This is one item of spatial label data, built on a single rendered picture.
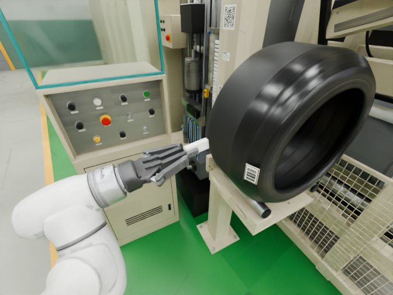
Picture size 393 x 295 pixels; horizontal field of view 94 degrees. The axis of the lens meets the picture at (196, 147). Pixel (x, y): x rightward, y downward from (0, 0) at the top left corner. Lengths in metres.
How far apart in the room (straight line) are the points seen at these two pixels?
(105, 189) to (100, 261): 0.14
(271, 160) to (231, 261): 1.23
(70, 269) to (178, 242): 1.32
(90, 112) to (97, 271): 0.77
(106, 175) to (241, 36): 0.65
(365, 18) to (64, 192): 1.04
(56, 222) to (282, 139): 0.53
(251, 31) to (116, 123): 0.77
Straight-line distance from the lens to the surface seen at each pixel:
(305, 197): 1.06
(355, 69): 0.64
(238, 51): 0.80
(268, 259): 1.74
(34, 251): 2.11
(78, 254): 0.47
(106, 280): 0.47
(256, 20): 0.84
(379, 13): 0.96
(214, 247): 1.68
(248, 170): 0.54
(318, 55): 0.59
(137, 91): 1.05
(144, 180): 0.45
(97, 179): 0.45
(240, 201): 0.85
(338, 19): 1.03
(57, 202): 0.47
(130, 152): 1.15
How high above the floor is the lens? 1.52
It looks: 36 degrees down
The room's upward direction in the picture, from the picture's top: straight up
